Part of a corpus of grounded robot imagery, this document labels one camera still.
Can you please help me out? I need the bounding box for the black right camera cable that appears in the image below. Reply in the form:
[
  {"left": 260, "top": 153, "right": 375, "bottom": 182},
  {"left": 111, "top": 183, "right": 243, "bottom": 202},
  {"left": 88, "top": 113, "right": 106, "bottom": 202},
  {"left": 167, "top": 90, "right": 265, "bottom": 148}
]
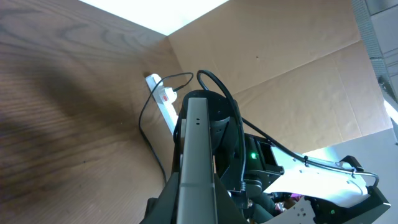
[{"left": 196, "top": 69, "right": 380, "bottom": 190}]

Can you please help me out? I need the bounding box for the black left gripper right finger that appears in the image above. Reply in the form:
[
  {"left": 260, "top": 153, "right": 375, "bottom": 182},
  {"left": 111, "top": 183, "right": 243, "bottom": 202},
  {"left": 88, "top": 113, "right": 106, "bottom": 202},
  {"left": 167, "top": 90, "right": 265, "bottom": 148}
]
[{"left": 213, "top": 174, "right": 248, "bottom": 224}]

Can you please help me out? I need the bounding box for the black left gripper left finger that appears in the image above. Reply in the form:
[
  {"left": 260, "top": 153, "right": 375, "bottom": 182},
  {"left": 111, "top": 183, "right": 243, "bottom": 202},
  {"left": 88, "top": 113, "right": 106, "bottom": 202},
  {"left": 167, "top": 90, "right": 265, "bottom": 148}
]
[{"left": 140, "top": 172, "right": 179, "bottom": 224}]

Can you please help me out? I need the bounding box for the brown cardboard panel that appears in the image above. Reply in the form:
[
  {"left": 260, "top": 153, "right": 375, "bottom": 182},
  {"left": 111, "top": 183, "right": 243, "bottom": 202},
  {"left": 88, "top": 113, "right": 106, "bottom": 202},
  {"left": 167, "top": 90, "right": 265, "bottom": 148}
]
[{"left": 169, "top": 0, "right": 392, "bottom": 152}]

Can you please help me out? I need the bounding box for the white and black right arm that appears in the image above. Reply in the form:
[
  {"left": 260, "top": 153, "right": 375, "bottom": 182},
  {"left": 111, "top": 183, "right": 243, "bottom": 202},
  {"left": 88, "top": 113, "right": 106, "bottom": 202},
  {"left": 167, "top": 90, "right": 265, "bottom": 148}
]
[{"left": 173, "top": 90, "right": 390, "bottom": 223}]

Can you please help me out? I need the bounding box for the Galaxy S25 Ultra smartphone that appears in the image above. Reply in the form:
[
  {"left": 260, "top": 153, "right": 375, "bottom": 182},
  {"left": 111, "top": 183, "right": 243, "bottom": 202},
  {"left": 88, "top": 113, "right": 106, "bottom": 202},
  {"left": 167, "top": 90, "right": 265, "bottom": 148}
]
[{"left": 177, "top": 98, "right": 218, "bottom": 224}]

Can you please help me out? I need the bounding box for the white power strip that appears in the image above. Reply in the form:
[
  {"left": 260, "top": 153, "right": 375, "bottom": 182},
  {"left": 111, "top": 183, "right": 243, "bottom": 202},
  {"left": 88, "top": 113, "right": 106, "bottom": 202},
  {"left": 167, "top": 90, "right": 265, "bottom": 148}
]
[{"left": 146, "top": 73, "right": 178, "bottom": 134}]

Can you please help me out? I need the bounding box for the white charger plug adapter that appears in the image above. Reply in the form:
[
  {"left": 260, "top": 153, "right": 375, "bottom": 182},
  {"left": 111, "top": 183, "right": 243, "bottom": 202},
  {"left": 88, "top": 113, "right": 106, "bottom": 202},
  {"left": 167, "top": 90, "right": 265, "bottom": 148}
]
[{"left": 159, "top": 87, "right": 177, "bottom": 105}]

